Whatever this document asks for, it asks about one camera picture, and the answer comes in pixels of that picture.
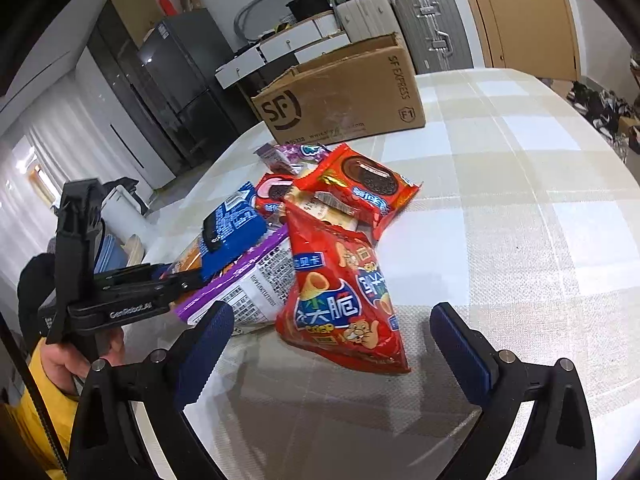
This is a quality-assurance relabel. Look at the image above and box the silver suitcase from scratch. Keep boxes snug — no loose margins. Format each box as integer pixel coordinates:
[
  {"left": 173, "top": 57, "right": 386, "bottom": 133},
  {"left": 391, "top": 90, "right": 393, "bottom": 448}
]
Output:
[{"left": 391, "top": 0, "right": 473, "bottom": 75}]

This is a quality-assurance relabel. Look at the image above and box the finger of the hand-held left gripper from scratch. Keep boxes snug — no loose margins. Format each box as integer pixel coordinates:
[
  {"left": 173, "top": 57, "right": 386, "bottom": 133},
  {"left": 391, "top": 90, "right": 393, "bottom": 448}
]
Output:
[
  {"left": 100, "top": 270, "right": 204, "bottom": 296},
  {"left": 94, "top": 262, "right": 172, "bottom": 289}
]

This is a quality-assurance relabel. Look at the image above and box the grey bent hose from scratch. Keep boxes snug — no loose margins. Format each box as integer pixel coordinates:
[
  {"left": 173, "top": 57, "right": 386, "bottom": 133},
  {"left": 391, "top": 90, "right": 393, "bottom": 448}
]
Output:
[{"left": 234, "top": 0, "right": 291, "bottom": 43}]

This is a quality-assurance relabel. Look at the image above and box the white plastic bin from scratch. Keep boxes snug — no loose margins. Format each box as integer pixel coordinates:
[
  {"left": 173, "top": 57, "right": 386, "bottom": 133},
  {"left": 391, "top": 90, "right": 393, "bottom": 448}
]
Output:
[{"left": 101, "top": 180, "right": 151, "bottom": 253}]

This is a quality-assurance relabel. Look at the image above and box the dark glass cabinet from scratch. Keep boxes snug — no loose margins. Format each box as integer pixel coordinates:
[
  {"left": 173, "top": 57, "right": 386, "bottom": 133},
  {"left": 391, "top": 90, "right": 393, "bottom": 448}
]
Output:
[{"left": 86, "top": 0, "right": 177, "bottom": 183}]

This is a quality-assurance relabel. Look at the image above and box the brown cardboard box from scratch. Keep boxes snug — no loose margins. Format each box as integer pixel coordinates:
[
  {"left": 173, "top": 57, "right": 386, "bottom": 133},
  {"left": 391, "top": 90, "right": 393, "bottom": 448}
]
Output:
[{"left": 250, "top": 34, "right": 427, "bottom": 145}]

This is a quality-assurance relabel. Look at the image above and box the clear biscuit packet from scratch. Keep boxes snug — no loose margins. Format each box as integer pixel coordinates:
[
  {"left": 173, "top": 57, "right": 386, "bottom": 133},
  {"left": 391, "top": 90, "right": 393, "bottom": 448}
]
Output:
[{"left": 285, "top": 187, "right": 361, "bottom": 233}]

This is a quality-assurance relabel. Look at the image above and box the blue cookie packet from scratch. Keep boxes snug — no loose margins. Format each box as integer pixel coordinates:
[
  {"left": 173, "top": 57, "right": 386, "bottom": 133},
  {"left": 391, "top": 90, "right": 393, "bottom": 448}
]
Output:
[{"left": 197, "top": 181, "right": 268, "bottom": 281}]

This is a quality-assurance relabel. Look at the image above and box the orange snack packet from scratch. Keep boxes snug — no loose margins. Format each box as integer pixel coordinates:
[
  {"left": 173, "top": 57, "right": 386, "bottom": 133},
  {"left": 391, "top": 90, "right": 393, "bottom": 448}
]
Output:
[{"left": 169, "top": 242, "right": 207, "bottom": 277}]

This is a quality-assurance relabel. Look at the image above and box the dark grey refrigerator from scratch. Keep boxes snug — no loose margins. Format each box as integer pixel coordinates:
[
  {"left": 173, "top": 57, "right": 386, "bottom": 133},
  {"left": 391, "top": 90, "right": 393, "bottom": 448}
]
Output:
[{"left": 136, "top": 9, "right": 261, "bottom": 171}]

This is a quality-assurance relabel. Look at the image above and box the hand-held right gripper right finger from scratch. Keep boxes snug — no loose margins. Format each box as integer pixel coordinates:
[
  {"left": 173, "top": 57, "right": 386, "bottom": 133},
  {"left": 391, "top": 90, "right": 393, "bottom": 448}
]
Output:
[{"left": 429, "top": 303, "right": 598, "bottom": 480}]

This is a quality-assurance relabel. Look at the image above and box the plain cardboard box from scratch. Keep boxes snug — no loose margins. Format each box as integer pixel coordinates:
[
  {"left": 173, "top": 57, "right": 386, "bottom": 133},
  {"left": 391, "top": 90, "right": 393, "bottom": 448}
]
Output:
[{"left": 111, "top": 0, "right": 163, "bottom": 48}]

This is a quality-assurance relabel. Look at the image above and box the round wooden board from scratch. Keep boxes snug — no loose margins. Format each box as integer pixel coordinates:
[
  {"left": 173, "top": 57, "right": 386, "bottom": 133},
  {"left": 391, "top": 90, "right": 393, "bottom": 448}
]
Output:
[{"left": 124, "top": 235, "right": 147, "bottom": 267}]

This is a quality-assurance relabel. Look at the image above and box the small red cookie packet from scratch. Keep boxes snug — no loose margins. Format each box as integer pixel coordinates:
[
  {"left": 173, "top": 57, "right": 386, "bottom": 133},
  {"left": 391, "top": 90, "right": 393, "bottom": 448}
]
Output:
[{"left": 255, "top": 172, "right": 301, "bottom": 218}]

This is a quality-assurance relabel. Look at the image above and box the wooden door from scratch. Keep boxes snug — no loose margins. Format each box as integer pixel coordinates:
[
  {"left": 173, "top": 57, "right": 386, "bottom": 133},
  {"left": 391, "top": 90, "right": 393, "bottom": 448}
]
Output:
[{"left": 452, "top": 0, "right": 583, "bottom": 81}]

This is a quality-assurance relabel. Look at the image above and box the purple white snack box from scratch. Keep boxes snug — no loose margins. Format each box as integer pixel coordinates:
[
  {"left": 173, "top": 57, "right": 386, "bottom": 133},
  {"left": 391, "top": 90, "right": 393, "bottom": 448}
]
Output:
[{"left": 175, "top": 232, "right": 293, "bottom": 336}]

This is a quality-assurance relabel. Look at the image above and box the large red cookie packet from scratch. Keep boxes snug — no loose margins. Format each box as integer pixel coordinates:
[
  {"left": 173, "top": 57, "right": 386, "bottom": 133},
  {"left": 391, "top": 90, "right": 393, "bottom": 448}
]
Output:
[{"left": 294, "top": 143, "right": 421, "bottom": 241}]

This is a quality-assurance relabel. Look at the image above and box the person's left hand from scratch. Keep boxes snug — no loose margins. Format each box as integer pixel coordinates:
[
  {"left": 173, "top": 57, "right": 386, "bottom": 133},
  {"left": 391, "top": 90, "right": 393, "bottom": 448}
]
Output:
[{"left": 41, "top": 340, "right": 127, "bottom": 380}]

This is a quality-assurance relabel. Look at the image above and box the white suitcase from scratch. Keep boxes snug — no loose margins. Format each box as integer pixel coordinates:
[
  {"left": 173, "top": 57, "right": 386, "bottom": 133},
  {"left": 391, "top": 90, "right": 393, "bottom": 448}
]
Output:
[{"left": 334, "top": 0, "right": 401, "bottom": 43}]

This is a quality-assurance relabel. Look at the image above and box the dark cloth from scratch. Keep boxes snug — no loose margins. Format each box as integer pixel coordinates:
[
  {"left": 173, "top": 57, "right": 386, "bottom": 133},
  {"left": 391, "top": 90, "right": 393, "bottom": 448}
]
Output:
[{"left": 17, "top": 254, "right": 57, "bottom": 333}]

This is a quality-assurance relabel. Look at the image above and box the pile of shoes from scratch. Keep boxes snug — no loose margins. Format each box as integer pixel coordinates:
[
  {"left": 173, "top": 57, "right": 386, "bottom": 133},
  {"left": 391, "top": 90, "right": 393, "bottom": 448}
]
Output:
[{"left": 567, "top": 80, "right": 640, "bottom": 156}]

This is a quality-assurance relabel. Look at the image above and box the white drawer cabinet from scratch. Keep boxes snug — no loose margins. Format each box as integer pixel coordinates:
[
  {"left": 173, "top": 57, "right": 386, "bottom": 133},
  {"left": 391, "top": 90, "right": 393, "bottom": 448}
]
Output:
[{"left": 215, "top": 10, "right": 351, "bottom": 91}]

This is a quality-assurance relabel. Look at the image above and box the red chip bag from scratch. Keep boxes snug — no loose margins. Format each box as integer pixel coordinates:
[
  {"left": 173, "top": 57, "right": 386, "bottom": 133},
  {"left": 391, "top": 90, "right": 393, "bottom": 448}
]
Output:
[{"left": 275, "top": 200, "right": 412, "bottom": 375}]

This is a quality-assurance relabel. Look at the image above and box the purple candy packet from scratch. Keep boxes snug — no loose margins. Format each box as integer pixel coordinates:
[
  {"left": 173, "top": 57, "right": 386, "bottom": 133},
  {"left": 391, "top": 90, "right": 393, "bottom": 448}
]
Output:
[{"left": 254, "top": 142, "right": 331, "bottom": 172}]

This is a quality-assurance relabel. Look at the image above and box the white curtain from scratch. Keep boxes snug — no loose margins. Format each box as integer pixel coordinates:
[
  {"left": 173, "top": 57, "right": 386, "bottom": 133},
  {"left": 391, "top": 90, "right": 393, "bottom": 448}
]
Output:
[{"left": 0, "top": 125, "right": 66, "bottom": 286}]

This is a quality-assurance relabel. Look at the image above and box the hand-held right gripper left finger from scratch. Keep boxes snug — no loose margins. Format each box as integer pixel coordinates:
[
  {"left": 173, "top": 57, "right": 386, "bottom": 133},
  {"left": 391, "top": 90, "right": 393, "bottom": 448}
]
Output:
[{"left": 67, "top": 301, "right": 236, "bottom": 480}]

